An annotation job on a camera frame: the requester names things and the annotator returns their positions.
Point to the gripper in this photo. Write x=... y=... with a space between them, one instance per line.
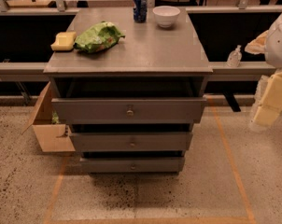
x=279 y=44

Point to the white bowl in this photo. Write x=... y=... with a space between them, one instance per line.
x=166 y=16

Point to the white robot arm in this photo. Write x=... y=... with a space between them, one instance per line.
x=273 y=53

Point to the green rice chip bag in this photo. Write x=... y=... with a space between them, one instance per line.
x=101 y=36

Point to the clear sanitizer bottle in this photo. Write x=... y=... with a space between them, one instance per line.
x=234 y=57

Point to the grey drawer cabinet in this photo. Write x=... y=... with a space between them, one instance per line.
x=149 y=62

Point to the blue soda can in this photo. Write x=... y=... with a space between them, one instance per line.
x=140 y=10

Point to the bottom grey drawer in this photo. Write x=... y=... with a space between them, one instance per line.
x=138 y=165

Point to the grey drawer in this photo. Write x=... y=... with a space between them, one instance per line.
x=138 y=165
x=88 y=142
x=129 y=111

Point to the middle grey drawer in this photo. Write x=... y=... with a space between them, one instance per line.
x=88 y=142

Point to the top grey drawer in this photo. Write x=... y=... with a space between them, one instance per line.
x=129 y=111

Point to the yellow sponge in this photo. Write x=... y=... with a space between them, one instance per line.
x=64 y=41

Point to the cardboard box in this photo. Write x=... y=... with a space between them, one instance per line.
x=51 y=137

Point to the grey metal railing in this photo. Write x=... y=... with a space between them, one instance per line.
x=32 y=72

